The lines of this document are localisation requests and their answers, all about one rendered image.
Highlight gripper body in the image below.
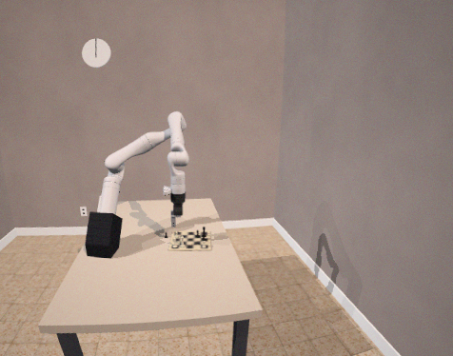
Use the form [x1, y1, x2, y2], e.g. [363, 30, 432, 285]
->
[163, 184, 186, 216]

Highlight black and cream chessboard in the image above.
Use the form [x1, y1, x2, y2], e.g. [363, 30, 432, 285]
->
[168, 231, 211, 251]

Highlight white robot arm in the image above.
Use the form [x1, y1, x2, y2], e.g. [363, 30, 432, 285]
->
[97, 111, 189, 215]

